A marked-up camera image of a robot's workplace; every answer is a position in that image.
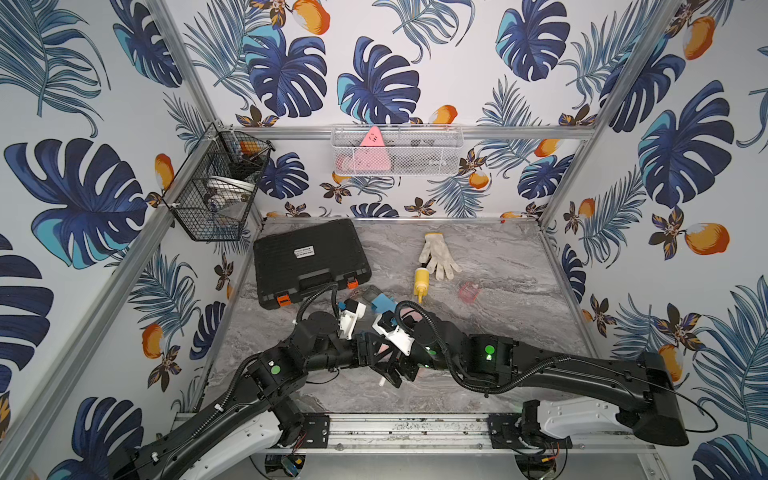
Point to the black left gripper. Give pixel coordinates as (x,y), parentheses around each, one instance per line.
(369,350)

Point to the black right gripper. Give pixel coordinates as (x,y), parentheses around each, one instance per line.
(404,367)

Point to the yellow pencil sharpener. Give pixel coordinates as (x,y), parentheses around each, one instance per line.
(421,283)

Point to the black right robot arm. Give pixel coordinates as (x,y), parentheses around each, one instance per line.
(641,389)

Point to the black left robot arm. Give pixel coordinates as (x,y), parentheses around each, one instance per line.
(263,383)

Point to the blue pencil sharpener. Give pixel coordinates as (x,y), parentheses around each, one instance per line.
(382,303)

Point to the clear red-rimmed sharpener tray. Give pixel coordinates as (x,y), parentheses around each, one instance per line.
(468,292)

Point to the white knit work glove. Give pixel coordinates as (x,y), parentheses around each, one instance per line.
(436,257)

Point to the black plastic tool case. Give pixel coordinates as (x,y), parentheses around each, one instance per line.
(291,266)

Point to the pink triangular object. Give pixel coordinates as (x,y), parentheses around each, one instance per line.
(372,154)

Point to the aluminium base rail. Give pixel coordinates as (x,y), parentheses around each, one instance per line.
(401,434)

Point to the clear wall-mounted shelf bin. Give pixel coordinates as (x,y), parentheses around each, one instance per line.
(415,150)

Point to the black wire basket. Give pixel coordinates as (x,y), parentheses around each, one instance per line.
(212,195)

